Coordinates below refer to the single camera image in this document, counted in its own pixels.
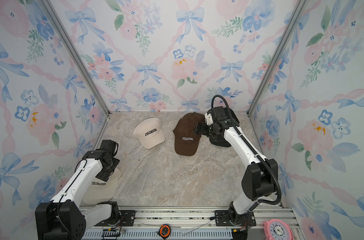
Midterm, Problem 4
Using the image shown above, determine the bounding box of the cream colorado cap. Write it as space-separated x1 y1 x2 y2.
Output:
133 118 166 150
82 168 122 205

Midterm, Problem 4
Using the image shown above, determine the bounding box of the brown Colorado cap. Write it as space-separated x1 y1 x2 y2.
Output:
173 113 205 157

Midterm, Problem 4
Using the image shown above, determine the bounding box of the cream Colorado cap back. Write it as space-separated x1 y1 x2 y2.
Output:
133 118 166 150

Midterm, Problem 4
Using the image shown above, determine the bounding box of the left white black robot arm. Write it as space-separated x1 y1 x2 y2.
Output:
35 140 123 240

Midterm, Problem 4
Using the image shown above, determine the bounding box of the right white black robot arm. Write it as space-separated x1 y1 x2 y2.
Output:
195 106 281 226

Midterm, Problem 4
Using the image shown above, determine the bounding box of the black R cap back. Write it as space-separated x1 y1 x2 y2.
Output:
209 109 240 148

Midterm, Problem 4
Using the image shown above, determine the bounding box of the orange black tape measure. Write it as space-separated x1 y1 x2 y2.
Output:
157 224 171 240

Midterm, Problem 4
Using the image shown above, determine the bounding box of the pink round clock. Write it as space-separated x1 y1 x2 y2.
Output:
263 219 294 240

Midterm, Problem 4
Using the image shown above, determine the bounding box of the black corrugated cable hose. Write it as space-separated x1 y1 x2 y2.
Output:
211 94 282 206

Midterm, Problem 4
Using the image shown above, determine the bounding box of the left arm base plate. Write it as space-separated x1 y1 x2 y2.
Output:
96 210 136 227

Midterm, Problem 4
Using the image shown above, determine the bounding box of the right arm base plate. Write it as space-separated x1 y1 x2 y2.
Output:
214 209 257 228

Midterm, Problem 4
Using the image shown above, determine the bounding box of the aluminium rail frame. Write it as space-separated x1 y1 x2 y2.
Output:
81 206 305 240

